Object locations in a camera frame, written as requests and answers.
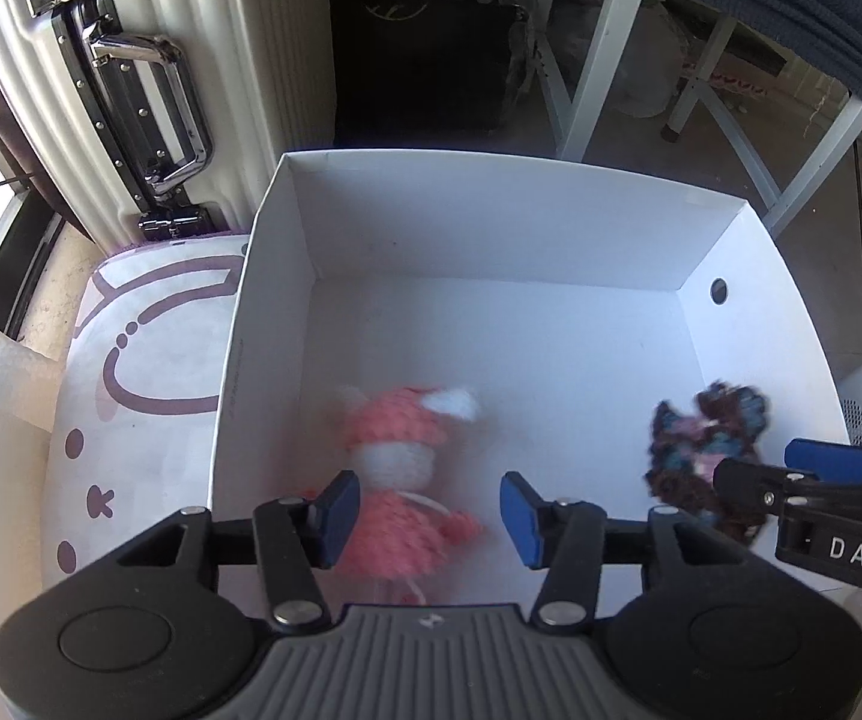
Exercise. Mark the white ribbed suitcase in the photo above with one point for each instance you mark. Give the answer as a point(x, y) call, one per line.
point(251, 52)

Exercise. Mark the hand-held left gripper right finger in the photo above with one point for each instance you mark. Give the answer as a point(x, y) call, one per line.
point(519, 517)

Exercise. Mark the black case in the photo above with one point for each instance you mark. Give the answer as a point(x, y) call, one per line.
point(416, 67)

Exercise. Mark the dark multicolour crochet toy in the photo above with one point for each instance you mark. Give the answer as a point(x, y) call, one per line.
point(690, 427)

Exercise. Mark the white cardboard box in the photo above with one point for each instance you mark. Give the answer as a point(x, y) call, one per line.
point(551, 352)

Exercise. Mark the white table frame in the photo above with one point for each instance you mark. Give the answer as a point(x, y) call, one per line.
point(596, 75)

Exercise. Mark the white mat with purple print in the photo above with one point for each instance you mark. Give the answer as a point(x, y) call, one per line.
point(161, 337)

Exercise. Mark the pink crochet doll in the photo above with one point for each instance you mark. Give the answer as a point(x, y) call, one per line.
point(401, 424)

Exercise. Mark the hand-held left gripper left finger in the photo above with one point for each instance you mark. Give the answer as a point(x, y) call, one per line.
point(341, 514)

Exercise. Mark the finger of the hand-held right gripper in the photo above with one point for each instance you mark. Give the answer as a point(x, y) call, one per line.
point(829, 459)
point(754, 484)

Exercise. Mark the white furniture leg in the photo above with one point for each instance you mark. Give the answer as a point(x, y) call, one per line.
point(693, 82)

